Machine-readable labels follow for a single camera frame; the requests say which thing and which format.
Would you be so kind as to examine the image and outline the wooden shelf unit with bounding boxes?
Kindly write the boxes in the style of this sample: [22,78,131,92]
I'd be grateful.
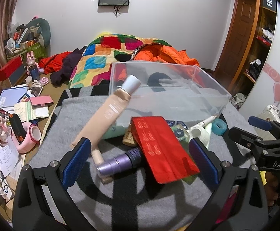
[229,0,277,95]

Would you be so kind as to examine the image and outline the red foil pouch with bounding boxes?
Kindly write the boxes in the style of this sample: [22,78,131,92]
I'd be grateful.
[130,116,200,184]

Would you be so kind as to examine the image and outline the dark purple garment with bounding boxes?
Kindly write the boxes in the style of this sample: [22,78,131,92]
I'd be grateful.
[50,45,87,87]

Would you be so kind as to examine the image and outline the wooden door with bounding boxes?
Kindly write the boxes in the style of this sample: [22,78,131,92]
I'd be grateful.
[214,0,256,89]

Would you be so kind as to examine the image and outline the clear plastic storage box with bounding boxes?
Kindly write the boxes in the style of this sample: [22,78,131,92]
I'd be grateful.
[109,61,230,127]

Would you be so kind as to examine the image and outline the pink bunny figure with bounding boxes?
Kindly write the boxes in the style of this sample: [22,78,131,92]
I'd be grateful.
[26,51,44,81]

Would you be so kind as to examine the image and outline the white pen-like tube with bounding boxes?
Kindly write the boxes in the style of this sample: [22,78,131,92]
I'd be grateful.
[187,115,217,133]

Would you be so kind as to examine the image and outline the orange puffer jacket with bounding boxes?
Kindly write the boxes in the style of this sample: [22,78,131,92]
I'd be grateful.
[115,43,201,87]

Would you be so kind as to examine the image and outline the mint green tube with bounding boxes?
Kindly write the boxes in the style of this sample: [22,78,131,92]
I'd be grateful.
[101,126,126,140]

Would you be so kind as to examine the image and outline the teal tape roll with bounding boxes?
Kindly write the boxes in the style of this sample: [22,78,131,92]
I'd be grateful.
[212,118,228,136]

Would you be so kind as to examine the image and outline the beige cosmetic tube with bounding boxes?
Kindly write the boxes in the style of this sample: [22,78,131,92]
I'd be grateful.
[70,75,141,148]

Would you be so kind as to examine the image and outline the green cardboard box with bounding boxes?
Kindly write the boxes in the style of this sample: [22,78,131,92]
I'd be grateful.
[6,42,48,61]

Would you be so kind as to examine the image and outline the red long box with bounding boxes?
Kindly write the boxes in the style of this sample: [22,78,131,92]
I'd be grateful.
[0,56,23,82]

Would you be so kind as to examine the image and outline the white tape roll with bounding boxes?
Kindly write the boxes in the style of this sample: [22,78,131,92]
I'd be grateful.
[188,124,212,149]

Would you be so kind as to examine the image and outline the grey neck pillow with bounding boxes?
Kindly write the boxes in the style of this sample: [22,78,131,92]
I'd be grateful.
[26,18,51,48]

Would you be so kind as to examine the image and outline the purple cylindrical bottle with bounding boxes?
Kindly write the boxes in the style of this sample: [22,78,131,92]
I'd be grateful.
[97,148,142,178]

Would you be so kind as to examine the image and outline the colourful checkered quilt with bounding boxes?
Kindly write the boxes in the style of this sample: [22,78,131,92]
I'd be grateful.
[68,33,169,88]

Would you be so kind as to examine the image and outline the grey black blanket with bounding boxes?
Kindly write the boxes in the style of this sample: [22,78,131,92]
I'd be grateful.
[28,83,259,231]

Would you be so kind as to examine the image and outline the pink headphones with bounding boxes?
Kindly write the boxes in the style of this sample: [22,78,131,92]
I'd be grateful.
[12,121,42,154]

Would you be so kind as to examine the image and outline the blue book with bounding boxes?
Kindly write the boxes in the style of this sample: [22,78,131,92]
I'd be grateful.
[0,85,28,109]

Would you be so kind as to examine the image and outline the pink flat box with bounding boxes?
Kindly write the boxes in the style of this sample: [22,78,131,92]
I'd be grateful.
[30,95,54,107]

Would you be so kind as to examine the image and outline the red garment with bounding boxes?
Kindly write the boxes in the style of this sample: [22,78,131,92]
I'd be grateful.
[38,51,71,74]

